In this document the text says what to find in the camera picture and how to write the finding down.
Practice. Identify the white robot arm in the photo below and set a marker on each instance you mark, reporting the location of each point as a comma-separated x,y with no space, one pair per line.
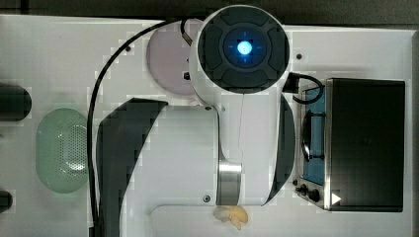
234,147

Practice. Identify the green oval strainer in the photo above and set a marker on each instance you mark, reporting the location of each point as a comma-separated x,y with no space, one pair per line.
61,151

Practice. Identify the lilac round plate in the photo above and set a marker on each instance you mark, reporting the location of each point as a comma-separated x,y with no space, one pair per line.
167,59

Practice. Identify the yellow toy banana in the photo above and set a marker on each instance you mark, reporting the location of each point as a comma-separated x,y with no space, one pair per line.
235,214

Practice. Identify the black toaster oven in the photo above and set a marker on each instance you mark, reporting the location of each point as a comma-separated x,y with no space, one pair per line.
350,154

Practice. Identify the black round pan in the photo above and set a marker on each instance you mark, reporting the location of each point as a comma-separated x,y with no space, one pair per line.
15,102

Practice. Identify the dark grey cylinder cup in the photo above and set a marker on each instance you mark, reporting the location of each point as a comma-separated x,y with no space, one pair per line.
6,200

